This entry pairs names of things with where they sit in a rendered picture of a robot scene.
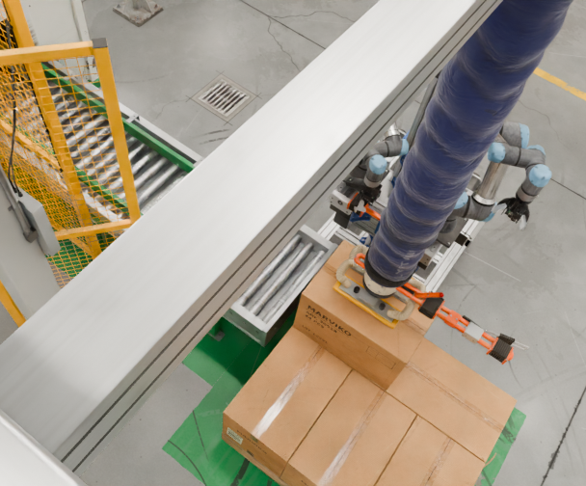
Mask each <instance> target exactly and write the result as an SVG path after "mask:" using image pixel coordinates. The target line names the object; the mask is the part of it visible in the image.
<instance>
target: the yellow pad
mask: <svg viewBox="0 0 586 486"><path fill-rule="evenodd" d="M345 276H346V278H348V279H349V280H350V282H351V283H352V284H351V286H350V287H349V288H345V287H344V286H343V285H342V284H341V282H339V281H337V282H336V284H335V285H334V286H333V290H335V291H336V292H338V293H339V294H341V295H342V296H344V297H345V298H347V299H348V300H350V301H351V302H353V303H354V304H356V305H357V306H359V307H360V308H362V309H363V310H365V311H367V312H368V313H370V314H371V315H373V316H374V317H376V318H377V319H379V320H380V321H382V322H383V323H384V324H386V325H387V326H388V327H389V328H391V329H394V328H395V326H396V325H397V323H398V322H399V320H397V319H394V318H390V317H389V316H387V311H388V310H389V309H393V310H397V311H401V310H399V309H397V308H396V307H394V306H393V305H392V304H390V303H389V302H387V301H386V300H384V299H379V301H378V302H377V303H376V305H375V306H374V308H373V307H371V306H370V305H368V304H367V303H365V302H364V301H362V300H361V299H360V295H361V294H362V293H363V291H364V290H365V288H364V286H363V285H362V284H360V283H358V282H357V281H355V280H353V279H352V278H350V277H349V276H347V275H346V274H345Z"/></svg>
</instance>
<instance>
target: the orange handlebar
mask: <svg viewBox="0 0 586 486"><path fill-rule="evenodd" d="M365 212H366V213H368V214H369V215H371V216H373V217H374V218H376V219H377V220H379V221H380V218H381V215H380V214H379V213H377V212H375V211H374V210H372V209H371V208H369V207H366V211H365ZM359 258H362V259H365V255H364V254H356V255H355V257H354V261H355V263H356V264H357V265H359V266H360V267H362V268H363V269H365V267H364V263H363V262H362V261H360V260H359ZM404 286H406V287H407V288H409V289H410V290H412V291H413V292H414V293H423V292H422V291H420V290H419V289H417V288H416V287H414V286H412V285H411V284H409V283H405V284H404ZM395 289H396V290H398V291H399V292H401V293H402V294H404V295H405V296H407V297H409V298H410V299H412V300H413V301H415V302H416V303H417V304H418V305H420V304H421V302H422V301H421V300H420V299H418V298H417V297H415V296H414V295H412V294H411V293H410V292H408V291H407V290H405V289H404V288H402V287H401V286H399V287H396V288H395ZM441 310H442V311H444V312H446V313H447V314H448V315H447V316H445V315H443V314H442V313H440V312H439V313H438V314H437V317H439V318H440V319H442V320H443V321H444V323H446V324H447V325H449V326H450V327H452V328H456V329H457V330H459V331H460V332H462V333H464V331H465V330H466V329H465V328H463V327H462V326H460V325H459V324H457V323H458V321H459V322H461V323H463V324H464V325H466V326H468V324H469V322H468V321H466V320H465V319H463V318H462V317H461V315H459V314H458V313H456V312H455V311H453V310H450V309H448V308H447V307H445V306H442V307H441ZM482 337H483V338H485V339H487V340H488V341H490V342H491V343H493V342H494V341H495V338H493V337H491V336H490V335H488V334H486V333H485V332H484V333H483V334H482ZM477 342H478V343H479V344H481V345H482V346H484V347H485V348H487V349H489V350H490V348H491V347H492V346H491V345H489V344H488V343H486V342H485V341H484V340H482V339H481V338H480V339H479V340H478V341H477Z"/></svg>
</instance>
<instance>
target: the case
mask: <svg viewBox="0 0 586 486"><path fill-rule="evenodd" d="M354 247H356V246H354V245H353V244H351V243H350V242H348V241H346V240H345V239H344V240H343V241H342V242H341V244H340V245H339V246H338V247H337V249H336V250H335V251H334V252H333V254H332V255H331V257H330V258H329V259H328V260H327V262H326V263H325V264H324V265H323V267H322V268H321V269H320V271H319V272H318V273H317V274H316V276H315V277H314V278H313V279H312V281H311V282H310V283H309V285H308V286H307V287H306V289H305V290H304V291H303V292H302V295H301V299H300V303H299V306H298V309H297V313H296V317H295V320H294V324H293V327H295V328H296V329H297V330H299V331H300V332H302V333H303V334H305V335H306V336H308V337H309V338H311V339H313V340H314V341H315V342H317V343H318V344H320V345H321V346H323V347H324V348H326V349H327V350H329V351H330V352H331V353H333V354H334V355H336V356H337V357H338V358H339V359H341V360H342V361H344V362H345V363H346V364H348V365H350V366H351V367H353V368H354V369H356V370H357V371H359V372H360V373H361V374H363V375H364V376H366V377H367V378H369V379H370V380H372V381H373V382H375V383H376V384H378V385H379V386H380V387H382V388H383V389H385V390H386V391H387V389H388V388H389V387H390V385H391V384H392V383H393V381H394V380H395V379H396V378H397V376H398V375H399V374H400V372H401V371H402V370H403V368H404V367H405V366H406V365H407V363H408V362H409V360H410V358H411V357H412V355H413V353H414V351H415V350H416V348H417V346H418V345H419V343H420V342H421V341H422V339H423V338H424V336H425V334H426V333H427V331H428V330H429V328H430V326H431V325H432V323H433V322H434V320H435V318H436V317H437V316H436V317H435V318H434V319H430V318H429V317H427V316H426V315H424V314H423V313H421V312H419V311H418V309H417V308H418V307H419V305H418V304H417V303H415V305H414V310H413V312H412V314H411V315H410V316H409V317H408V318H407V319H405V320H399V322H398V323H397V325H396V326H395V328H394V329H391V328H389V327H388V326H387V325H386V324H384V323H383V322H382V321H380V320H379V319H377V318H376V317H374V316H373V315H371V314H370V313H368V312H367V311H365V310H363V309H362V308H360V307H359V306H357V305H356V304H354V303H353V302H351V301H350V300H348V299H347V298H345V297H344V296H342V295H341V294H339V293H338V292H336V291H335V290H333V286H334V285H335V284H336V282H337V281H338V279H337V278H336V271H337V269H338V267H339V266H340V264H341V263H343V261H344V260H347V259H349V254H350V253H351V251H352V250H353V249H354ZM345 274H346V275H347V276H349V277H350V278H352V279H353V280H355V281H357V282H358V283H360V284H362V285H363V283H362V278H363V276H362V275H360V274H359V273H357V272H356V271H354V270H353V269H351V268H348V270H347V271H346V272H345ZM384 300H386V301H387V302H389V303H390V304H392V305H393V306H394V307H396V308H397V309H399V310H400V311H402V310H403V309H404V308H405V306H406V304H404V303H403V302H401V301H400V300H398V299H397V298H395V297H394V296H391V297H389V298H385V299H384Z"/></svg>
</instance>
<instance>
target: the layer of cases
mask: <svg viewBox="0 0 586 486"><path fill-rule="evenodd" d="M516 403H517V400H516V399H515V398H514V397H512V396H511V395H509V394H508V393H506V392H505V391H503V390H501V389H500V388H498V387H497V386H496V385H494V384H493V383H491V382H490V381H488V380H487V379H485V378H484V377H482V376H481V375H479V374H478V373H476V372H475V371H473V370H472V369H470V368H469V367H467V366H466V365H464V364H462V363H461V362H459V361H458V360H457V359H455V358H454V357H452V356H451V355H449V354H448V353H446V352H445V351H443V350H442V349H440V348H439V347H437V346H436V345H435V344H434V343H432V342H431V341H429V340H428V339H426V338H425V337H424V338H423V339H422V341H421V342H420V343H419V345H418V346H417V348H416V350H415V351H414V353H413V355H412V357H411V358H410V360H409V362H408V363H407V365H406V366H405V367H404V368H403V370H402V371H401V372H400V374H399V375H398V376H397V378H396V379H395V380H394V381H393V383H392V384H391V385H390V387H389V388H388V389H387V391H386V390H385V389H383V388H382V387H380V386H379V385H378V384H376V383H375V382H373V381H372V380H370V379H369V378H367V377H366V376H364V375H363V374H361V373H360V372H359V371H357V370H356V369H354V368H353V367H351V366H350V365H348V364H346V363H345V362H344V361H342V360H341V359H339V358H338V357H337V356H336V355H334V354H333V353H331V352H330V351H329V350H327V349H326V348H324V347H323V346H321V345H320V344H318V343H317V342H315V341H314V340H313V339H311V338H310V337H308V336H306V335H305V334H303V333H302V332H300V331H299V330H297V329H296V328H295V327H293V326H292V327H291V328H290V329H289V330H288V332H287V333H286V334H285V335H284V337H283V338H282V339H281V340H280V342H279V343H278V344H277V346H276V347H275V348H274V349H273V351H272V352H271V353H270V354H269V356H268V357H267V358H266V359H265V361H264V362H263V363H262V364H261V366H260V367H259V368H258V369H257V371H256V372H255V373H254V374H253V376H252V377H251V378H250V380H249V381H248V382H247V383H246V384H245V386H244V387H243V388H242V389H241V391H240V392H238V393H237V395H236V396H235V397H234V398H233V400H232V401H231V402H230V403H229V405H228V406H227V407H226V409H225V410H224V411H223V433H224V434H225V435H227V436H228V437H229V438H230V439H232V440H233V441H234V442H235V443H237V444H238V445H239V446H241V447H242V448H243V449H245V450H246V451H247V452H248V453H249V454H250V455H251V456H252V457H254V458H255V459H256V460H257V461H259V462H260V463H261V464H263V465H264V466H265V467H266V468H268V469H269V470H270V471H271V472H273V473H274V474H275V475H277V476H278V477H280V479H282V480H283V481H284V482H286V483H287V484H288V485H289V486H474V484H475V482H476V480H477V479H478V477H479V475H480V473H481V471H482V470H483V468H484V466H485V463H486V462H487V460H488V458H489V456H490V454H491V452H492V450H493V447H494V445H495V443H496V441H497V439H498V437H499V435H500V434H501V432H502V430H503V428H504V426H505V424H506V422H507V420H508V418H509V416H510V415H511V413H512V411H513V409H514V407H515V405H516Z"/></svg>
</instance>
